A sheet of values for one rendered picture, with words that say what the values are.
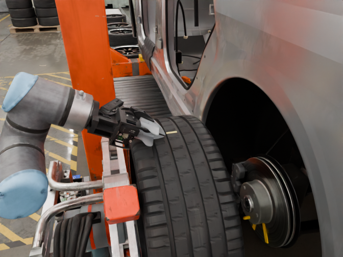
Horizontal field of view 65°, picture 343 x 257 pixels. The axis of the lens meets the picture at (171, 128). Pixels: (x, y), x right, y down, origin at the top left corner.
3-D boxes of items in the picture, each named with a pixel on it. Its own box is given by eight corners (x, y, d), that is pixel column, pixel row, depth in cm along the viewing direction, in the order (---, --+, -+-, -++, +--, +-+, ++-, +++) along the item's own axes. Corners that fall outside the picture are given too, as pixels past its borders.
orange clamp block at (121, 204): (139, 219, 67) (141, 214, 59) (107, 225, 65) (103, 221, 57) (135, 191, 69) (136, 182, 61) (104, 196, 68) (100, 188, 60)
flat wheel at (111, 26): (102, 39, 579) (100, 27, 567) (106, 32, 636) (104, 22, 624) (132, 39, 583) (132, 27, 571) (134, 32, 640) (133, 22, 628)
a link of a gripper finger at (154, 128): (168, 145, 71) (136, 135, 67) (163, 132, 76) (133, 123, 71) (174, 136, 70) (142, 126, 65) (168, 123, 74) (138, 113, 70)
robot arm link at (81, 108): (64, 113, 67) (76, 80, 63) (83, 119, 69) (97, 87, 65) (60, 134, 60) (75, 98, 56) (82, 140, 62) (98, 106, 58)
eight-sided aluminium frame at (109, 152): (149, 348, 83) (138, 230, 56) (127, 354, 82) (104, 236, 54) (129, 213, 129) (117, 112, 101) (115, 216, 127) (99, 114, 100)
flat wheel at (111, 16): (129, 25, 714) (129, 16, 702) (105, 27, 689) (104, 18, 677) (122, 22, 765) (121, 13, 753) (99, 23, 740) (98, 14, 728)
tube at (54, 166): (109, 191, 85) (105, 165, 80) (44, 202, 81) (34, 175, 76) (107, 158, 100) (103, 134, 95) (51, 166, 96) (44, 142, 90)
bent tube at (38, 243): (113, 245, 69) (108, 216, 63) (31, 262, 65) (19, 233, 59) (109, 196, 83) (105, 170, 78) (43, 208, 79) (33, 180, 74)
